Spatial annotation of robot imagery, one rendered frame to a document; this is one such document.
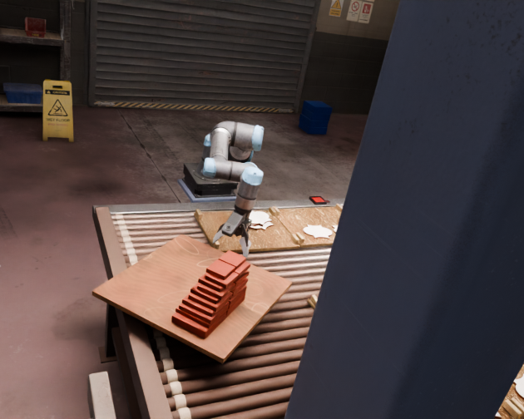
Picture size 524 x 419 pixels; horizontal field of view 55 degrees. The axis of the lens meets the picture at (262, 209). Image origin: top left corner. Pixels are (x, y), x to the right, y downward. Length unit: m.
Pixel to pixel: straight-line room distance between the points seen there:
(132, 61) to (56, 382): 4.81
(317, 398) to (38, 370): 2.64
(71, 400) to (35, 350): 0.42
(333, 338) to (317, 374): 0.04
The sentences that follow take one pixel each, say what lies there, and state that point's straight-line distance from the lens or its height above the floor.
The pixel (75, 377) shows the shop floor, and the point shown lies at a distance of 2.92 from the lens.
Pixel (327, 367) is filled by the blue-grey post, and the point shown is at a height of 1.85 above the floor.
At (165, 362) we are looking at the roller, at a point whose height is 0.92.
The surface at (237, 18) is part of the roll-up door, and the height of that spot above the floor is 1.29.
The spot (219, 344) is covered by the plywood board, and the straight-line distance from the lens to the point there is 1.57.
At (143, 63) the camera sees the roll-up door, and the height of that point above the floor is 0.60.
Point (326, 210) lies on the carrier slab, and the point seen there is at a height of 0.94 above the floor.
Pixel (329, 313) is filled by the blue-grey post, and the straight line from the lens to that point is 0.35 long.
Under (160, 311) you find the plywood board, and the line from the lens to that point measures 1.67.
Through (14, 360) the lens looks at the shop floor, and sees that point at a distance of 3.05.
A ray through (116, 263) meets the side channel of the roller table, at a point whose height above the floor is 0.95.
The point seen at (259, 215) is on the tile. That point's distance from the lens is 2.46.
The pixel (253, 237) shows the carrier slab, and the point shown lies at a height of 0.94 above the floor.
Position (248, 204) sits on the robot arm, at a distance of 1.92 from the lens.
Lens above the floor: 2.09
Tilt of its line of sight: 26 degrees down
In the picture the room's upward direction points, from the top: 11 degrees clockwise
